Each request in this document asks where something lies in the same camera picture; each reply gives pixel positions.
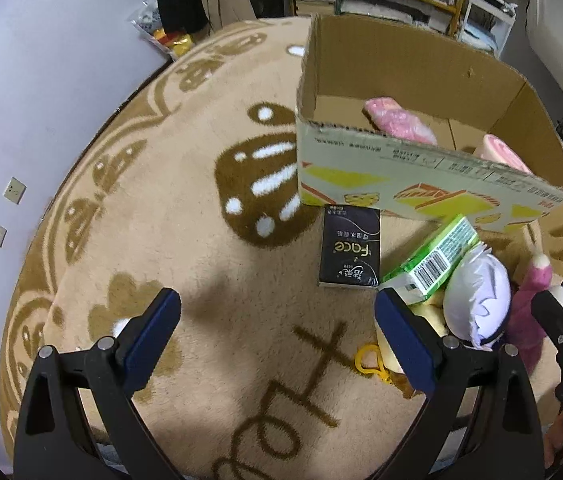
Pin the purple plush doll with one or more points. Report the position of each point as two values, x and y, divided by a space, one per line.
476 290

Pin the printed cardboard box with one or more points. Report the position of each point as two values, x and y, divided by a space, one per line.
341 190

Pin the green tissue pack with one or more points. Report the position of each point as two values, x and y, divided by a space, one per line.
436 255

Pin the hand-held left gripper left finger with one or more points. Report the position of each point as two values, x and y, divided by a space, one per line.
154 341

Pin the pink striped plush toy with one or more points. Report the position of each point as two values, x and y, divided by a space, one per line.
499 152

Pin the person's right hand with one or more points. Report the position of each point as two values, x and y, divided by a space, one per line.
555 442

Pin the black tissue pack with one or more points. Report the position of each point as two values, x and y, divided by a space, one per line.
349 250

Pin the light pink plush toy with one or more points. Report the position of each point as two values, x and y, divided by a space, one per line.
396 117

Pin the wide pile of books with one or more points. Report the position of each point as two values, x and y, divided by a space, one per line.
391 7

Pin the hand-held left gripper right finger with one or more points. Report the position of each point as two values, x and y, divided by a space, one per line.
404 346

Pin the white rolling cart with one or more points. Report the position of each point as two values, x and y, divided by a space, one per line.
486 20

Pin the clear bag of snacks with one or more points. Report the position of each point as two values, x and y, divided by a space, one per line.
164 35

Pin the magenta plush toy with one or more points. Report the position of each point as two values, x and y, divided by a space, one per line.
526 320

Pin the beige brown patterned rug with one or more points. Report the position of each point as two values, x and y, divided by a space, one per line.
241 310

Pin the yellow bear plush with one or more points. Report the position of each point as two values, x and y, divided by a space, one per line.
431 312

